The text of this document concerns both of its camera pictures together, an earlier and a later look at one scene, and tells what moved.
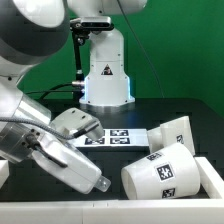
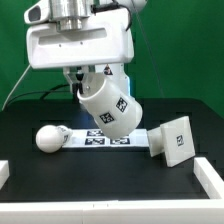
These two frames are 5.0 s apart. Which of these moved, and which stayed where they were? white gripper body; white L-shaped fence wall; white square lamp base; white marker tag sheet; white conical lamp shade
Moved: white conical lamp shade; white gripper body
Stayed: white L-shaped fence wall; white marker tag sheet; white square lamp base
